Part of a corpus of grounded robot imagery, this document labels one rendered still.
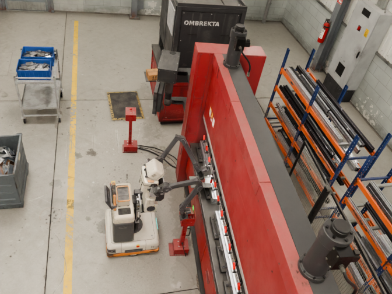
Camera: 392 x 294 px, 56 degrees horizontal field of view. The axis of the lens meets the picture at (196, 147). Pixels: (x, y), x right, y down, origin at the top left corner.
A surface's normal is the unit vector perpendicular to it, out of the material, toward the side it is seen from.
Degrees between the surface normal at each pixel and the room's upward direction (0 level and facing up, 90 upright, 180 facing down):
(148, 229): 0
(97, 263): 0
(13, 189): 90
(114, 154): 0
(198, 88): 90
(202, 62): 90
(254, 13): 90
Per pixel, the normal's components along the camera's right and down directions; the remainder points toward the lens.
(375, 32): 0.22, 0.68
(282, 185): 0.14, -0.73
